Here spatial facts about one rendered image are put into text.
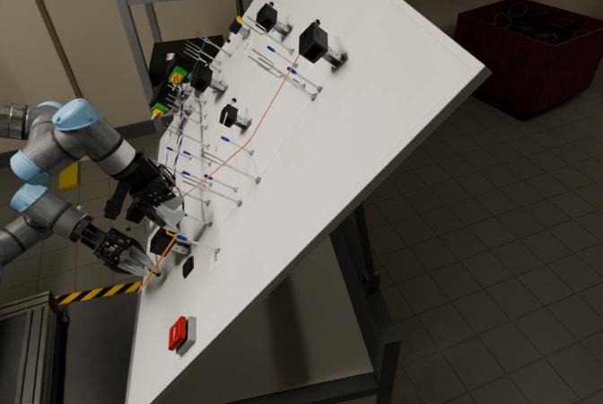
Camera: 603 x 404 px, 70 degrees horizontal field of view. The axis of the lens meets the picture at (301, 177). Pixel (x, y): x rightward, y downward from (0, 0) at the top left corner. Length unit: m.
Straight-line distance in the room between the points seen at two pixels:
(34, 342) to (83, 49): 2.01
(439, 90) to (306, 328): 0.83
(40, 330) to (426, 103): 2.02
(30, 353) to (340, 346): 1.44
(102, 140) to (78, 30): 2.54
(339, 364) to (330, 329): 0.10
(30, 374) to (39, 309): 0.33
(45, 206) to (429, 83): 0.88
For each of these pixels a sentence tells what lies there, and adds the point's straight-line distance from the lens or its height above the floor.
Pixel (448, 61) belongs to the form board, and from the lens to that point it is 0.66.
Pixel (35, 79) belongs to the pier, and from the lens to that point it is 3.40.
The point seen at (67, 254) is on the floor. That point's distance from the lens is 2.92.
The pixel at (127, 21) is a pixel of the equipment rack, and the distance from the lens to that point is 1.81.
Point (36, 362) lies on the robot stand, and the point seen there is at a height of 0.23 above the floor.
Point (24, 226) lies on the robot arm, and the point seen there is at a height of 1.17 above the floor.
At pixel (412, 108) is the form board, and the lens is 0.65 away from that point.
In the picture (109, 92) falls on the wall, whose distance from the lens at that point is 3.59.
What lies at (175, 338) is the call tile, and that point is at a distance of 0.94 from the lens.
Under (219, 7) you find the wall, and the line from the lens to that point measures 3.45.
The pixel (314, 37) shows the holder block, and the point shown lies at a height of 1.58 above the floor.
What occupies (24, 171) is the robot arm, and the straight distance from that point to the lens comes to 0.97.
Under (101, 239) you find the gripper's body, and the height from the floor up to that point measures 1.16.
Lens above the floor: 1.88
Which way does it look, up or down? 39 degrees down
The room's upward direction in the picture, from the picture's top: 4 degrees counter-clockwise
